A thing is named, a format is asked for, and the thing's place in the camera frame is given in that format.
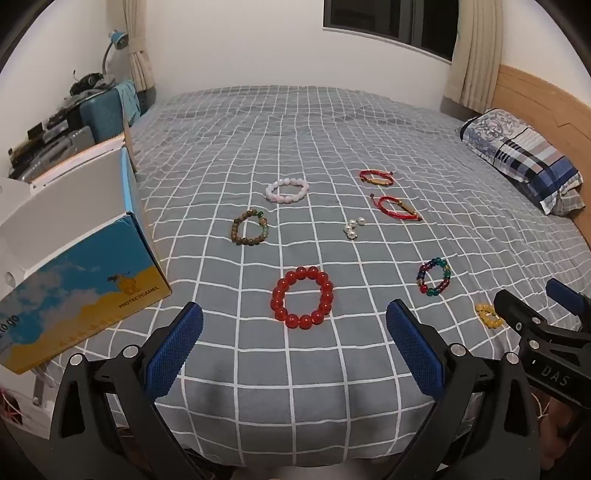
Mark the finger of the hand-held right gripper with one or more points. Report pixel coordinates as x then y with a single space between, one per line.
510 309
561 293

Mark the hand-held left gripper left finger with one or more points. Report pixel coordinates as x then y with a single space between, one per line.
178 350

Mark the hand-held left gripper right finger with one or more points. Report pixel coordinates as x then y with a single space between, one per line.
411 350

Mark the blue and yellow cardboard box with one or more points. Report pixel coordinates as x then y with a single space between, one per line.
87 295

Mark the white pearl earring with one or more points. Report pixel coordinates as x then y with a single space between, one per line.
359 222
350 233

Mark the person's right hand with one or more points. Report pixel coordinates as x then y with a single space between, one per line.
554 436

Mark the patterned blue plaid pillow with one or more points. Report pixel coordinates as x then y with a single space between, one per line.
521 152

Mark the wooden headboard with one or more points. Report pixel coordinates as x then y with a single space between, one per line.
545 97

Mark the grey checked bedsheet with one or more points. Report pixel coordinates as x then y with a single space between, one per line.
323 138

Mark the silver hard case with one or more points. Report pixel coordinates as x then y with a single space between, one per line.
55 150

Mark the teal suitcase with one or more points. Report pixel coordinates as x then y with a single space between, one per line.
104 115

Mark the beige curtain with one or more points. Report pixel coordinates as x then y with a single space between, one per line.
478 50
141 50

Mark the teal cloth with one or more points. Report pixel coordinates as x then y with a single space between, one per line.
128 99

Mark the dark clutter pile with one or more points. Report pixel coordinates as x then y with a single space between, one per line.
90 82

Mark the dark window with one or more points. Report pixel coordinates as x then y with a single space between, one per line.
388 23

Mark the blue desk lamp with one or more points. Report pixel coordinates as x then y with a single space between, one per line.
118 39

